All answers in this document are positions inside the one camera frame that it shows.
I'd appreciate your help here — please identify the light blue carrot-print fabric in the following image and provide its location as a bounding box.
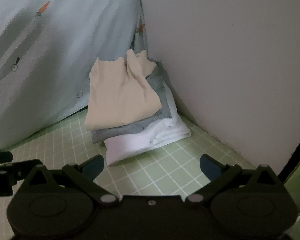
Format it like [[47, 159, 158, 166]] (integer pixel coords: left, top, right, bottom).
[[0, 0, 147, 151]]

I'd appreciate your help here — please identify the pink beige garment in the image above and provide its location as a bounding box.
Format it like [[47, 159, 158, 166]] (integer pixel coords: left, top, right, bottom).
[[84, 49, 157, 131]]

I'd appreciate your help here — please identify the grey folded garment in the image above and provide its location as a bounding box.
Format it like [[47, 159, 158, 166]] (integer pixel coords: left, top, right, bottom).
[[91, 62, 172, 143]]

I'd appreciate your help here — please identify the white folded garment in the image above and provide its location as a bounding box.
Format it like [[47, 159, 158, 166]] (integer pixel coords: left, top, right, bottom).
[[104, 82, 191, 166]]

